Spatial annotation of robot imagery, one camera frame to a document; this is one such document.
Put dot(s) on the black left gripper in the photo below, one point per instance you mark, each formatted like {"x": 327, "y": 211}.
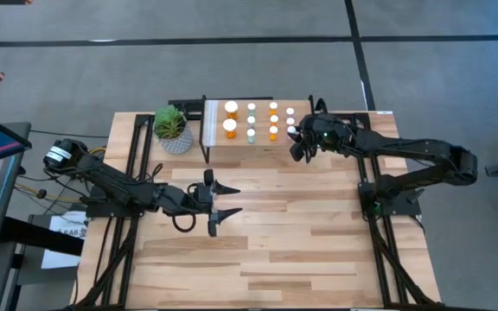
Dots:
{"x": 198, "y": 198}

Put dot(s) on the large orange medicine bottle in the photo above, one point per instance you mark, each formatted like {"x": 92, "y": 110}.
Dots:
{"x": 231, "y": 108}
{"x": 229, "y": 128}

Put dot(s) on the small orange medicine bottle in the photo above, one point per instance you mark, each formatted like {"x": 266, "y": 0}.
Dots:
{"x": 274, "y": 119}
{"x": 273, "y": 132}
{"x": 273, "y": 106}

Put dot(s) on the white sticker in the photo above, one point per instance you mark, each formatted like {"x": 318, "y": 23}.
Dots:
{"x": 385, "y": 112}

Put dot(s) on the potted succulent plant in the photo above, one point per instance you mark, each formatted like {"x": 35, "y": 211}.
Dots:
{"x": 175, "y": 138}

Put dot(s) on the white paper sheet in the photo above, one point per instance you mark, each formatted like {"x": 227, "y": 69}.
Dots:
{"x": 59, "y": 255}

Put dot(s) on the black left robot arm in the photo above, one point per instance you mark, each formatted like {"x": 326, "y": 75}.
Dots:
{"x": 115, "y": 185}

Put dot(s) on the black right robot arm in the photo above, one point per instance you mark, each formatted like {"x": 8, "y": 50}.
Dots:
{"x": 426, "y": 149}

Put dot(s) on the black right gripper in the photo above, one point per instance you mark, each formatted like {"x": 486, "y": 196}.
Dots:
{"x": 331, "y": 131}

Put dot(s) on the black aluminium rig frame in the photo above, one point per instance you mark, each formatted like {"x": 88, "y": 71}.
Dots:
{"x": 144, "y": 116}

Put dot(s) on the green medicine bottle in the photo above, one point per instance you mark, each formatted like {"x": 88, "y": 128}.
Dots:
{"x": 251, "y": 107}
{"x": 251, "y": 120}
{"x": 250, "y": 135}

